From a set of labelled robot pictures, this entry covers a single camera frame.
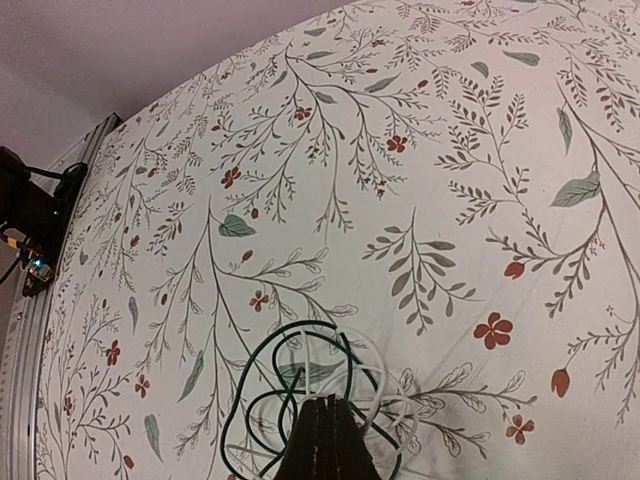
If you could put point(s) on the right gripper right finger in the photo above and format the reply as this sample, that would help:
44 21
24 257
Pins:
347 454

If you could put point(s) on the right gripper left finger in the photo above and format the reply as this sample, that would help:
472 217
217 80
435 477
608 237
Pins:
303 455

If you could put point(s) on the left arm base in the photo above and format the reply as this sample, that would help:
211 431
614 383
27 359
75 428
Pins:
36 208

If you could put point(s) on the floral table mat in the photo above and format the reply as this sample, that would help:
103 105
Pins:
428 208

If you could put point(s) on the aluminium front rail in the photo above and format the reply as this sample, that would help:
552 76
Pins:
61 368

